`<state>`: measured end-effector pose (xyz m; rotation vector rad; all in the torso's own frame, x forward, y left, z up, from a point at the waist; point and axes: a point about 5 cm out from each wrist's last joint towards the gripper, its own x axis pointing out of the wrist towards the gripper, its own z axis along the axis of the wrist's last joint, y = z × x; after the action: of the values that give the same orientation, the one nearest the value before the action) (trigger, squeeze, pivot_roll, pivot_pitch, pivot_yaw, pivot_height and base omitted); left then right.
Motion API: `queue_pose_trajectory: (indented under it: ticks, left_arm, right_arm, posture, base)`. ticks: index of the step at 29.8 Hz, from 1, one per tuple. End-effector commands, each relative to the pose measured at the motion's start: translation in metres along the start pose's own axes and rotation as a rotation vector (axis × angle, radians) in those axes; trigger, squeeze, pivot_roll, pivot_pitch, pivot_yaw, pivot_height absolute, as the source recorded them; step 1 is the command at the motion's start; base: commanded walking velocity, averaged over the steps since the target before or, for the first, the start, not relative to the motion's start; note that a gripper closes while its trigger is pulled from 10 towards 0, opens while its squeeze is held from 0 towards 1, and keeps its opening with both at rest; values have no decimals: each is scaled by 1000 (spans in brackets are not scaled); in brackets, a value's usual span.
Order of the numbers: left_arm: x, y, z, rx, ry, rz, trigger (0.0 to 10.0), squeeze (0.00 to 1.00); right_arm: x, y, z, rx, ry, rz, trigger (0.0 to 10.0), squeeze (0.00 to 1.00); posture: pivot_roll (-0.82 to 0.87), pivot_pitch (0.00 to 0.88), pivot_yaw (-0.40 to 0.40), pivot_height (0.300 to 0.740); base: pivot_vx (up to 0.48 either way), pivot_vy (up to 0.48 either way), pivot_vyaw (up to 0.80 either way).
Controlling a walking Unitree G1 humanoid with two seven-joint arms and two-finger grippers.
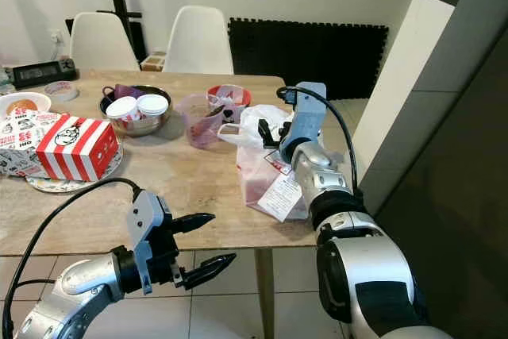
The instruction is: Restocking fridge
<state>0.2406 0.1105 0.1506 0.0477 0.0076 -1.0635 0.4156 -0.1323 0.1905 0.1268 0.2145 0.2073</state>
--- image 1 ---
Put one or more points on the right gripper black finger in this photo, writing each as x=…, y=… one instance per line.
x=268, y=134

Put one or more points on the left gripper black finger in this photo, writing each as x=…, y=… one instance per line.
x=192, y=221
x=206, y=272

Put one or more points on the white KFC plastic bag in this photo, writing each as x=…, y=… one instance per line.
x=250, y=184

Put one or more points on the white printed paper receipt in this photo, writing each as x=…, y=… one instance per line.
x=282, y=196

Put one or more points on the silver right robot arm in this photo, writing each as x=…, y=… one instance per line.
x=373, y=275

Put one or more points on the red bowl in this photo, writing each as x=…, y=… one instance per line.
x=238, y=93

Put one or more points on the wooden table leg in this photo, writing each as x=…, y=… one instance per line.
x=264, y=295

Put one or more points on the pink translucent measuring cup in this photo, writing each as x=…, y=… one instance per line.
x=198, y=126

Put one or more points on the large black foam mat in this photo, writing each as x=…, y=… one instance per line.
x=309, y=49

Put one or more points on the stainless steel bowl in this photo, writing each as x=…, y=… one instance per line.
x=139, y=127

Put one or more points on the small cup with white lid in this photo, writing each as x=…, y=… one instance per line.
x=152, y=104
x=121, y=107

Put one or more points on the patterned round plate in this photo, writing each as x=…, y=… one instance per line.
x=63, y=186

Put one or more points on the red white striped KFC box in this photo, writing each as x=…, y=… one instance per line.
x=79, y=148

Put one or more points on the small brown patterned box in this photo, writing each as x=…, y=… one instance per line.
x=152, y=62

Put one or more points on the purple mug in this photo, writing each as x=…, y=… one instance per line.
x=123, y=90

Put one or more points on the white round bowl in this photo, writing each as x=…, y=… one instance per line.
x=6, y=107

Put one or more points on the brown fried food piece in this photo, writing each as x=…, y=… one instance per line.
x=22, y=106

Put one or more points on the white tape roll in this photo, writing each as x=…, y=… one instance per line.
x=49, y=91

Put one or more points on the black digital clock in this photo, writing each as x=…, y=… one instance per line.
x=44, y=73

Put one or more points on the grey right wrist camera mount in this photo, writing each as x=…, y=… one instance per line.
x=309, y=117

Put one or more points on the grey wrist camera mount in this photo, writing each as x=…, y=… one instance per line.
x=147, y=220
x=309, y=117

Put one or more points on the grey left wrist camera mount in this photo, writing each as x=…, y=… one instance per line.
x=147, y=220

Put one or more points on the white wall socket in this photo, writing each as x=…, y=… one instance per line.
x=55, y=36

